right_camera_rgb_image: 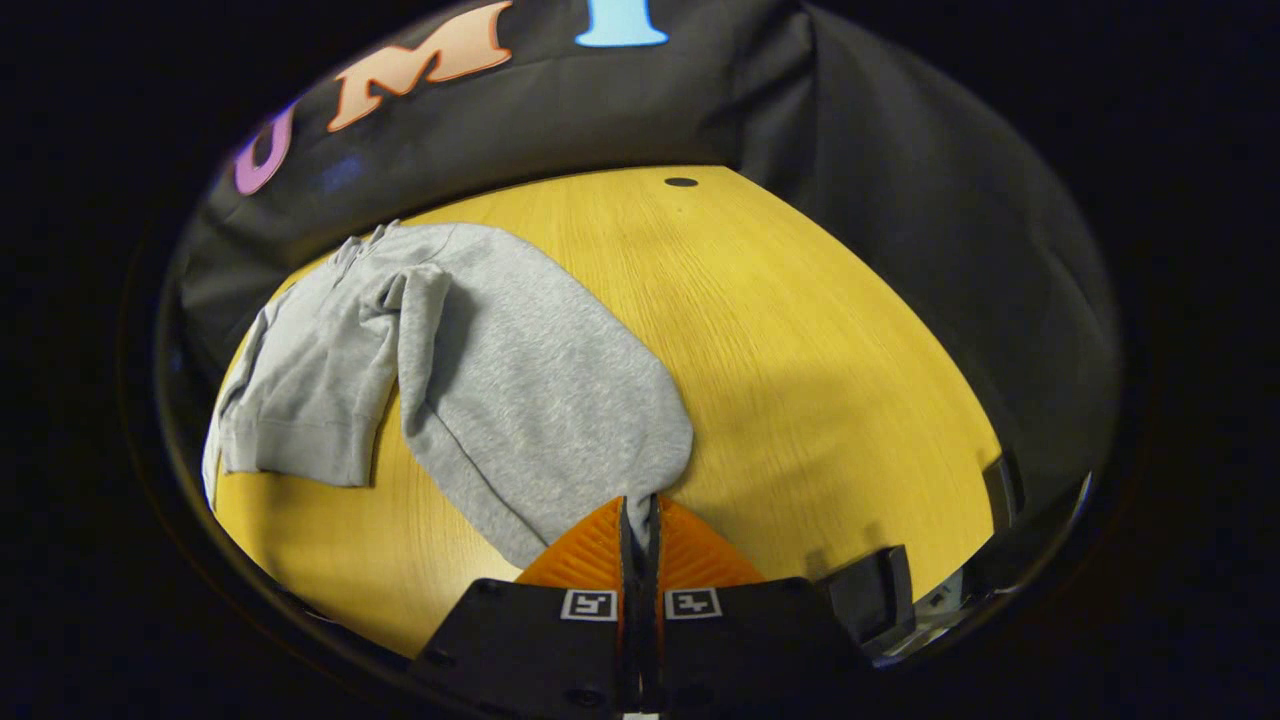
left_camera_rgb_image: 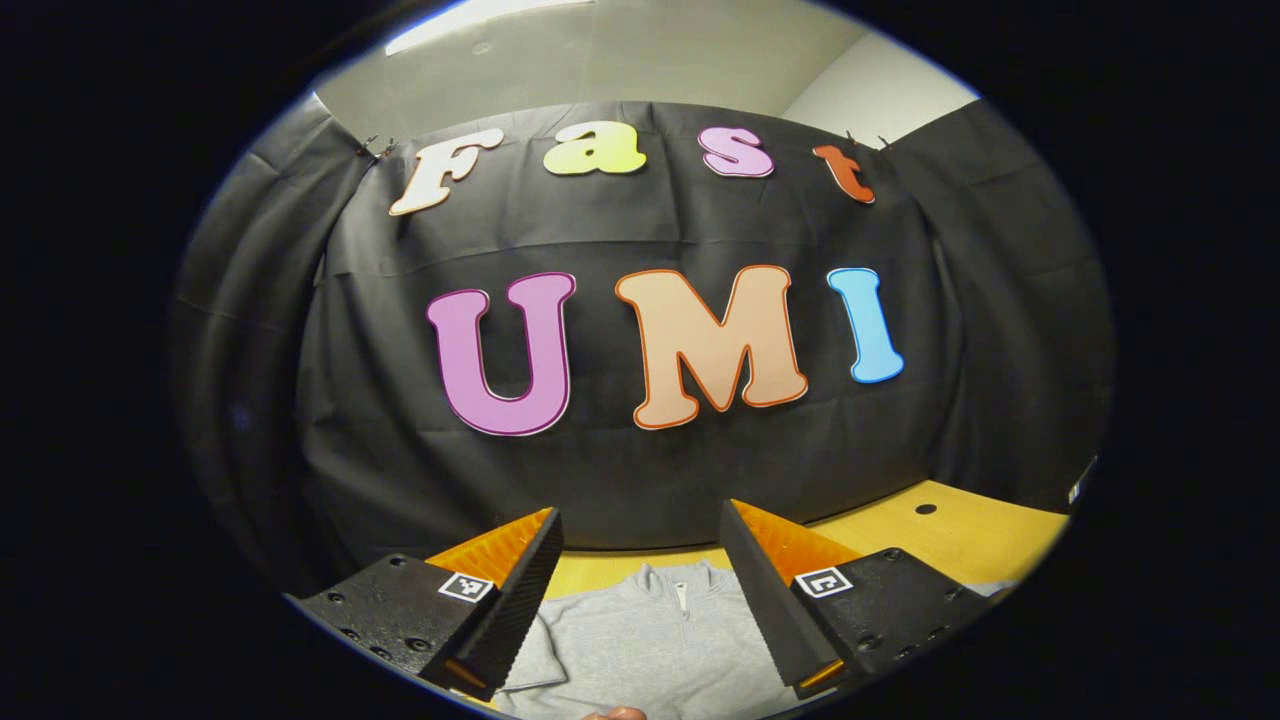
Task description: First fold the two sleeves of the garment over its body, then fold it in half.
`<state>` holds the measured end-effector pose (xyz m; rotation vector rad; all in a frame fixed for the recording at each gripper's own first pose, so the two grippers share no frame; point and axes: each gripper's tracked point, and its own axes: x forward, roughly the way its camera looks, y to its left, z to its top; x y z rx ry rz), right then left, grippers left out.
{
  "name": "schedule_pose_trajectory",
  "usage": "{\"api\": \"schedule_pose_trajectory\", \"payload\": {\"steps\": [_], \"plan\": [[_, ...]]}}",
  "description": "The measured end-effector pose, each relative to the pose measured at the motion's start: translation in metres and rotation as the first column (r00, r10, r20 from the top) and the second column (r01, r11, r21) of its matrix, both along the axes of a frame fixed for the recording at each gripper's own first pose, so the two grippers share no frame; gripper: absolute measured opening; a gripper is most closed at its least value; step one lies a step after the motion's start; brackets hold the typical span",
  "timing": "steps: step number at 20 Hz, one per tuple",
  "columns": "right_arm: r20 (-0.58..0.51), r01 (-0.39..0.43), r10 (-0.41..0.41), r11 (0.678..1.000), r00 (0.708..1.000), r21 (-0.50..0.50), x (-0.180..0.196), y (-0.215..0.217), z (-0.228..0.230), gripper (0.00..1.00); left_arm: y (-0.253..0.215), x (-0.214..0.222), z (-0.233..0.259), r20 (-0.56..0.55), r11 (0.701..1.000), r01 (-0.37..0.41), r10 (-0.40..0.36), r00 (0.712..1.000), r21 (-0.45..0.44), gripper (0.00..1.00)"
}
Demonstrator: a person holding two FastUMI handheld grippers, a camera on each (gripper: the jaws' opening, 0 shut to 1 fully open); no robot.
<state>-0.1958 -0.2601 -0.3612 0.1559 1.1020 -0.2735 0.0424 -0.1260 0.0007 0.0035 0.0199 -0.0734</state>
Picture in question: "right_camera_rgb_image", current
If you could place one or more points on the grey zip-neck sweatshirt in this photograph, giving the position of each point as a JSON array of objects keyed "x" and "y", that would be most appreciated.
[{"x": 540, "y": 390}]

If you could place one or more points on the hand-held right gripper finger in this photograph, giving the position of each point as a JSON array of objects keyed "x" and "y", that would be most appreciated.
[
  {"x": 650, "y": 580},
  {"x": 632, "y": 580}
]

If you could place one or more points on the dark rectangular object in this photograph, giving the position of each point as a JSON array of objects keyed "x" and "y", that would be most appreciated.
[
  {"x": 870, "y": 600},
  {"x": 1003, "y": 490}
]

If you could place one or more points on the black backdrop cloth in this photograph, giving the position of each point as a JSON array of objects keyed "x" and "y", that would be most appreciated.
[{"x": 900, "y": 200}]

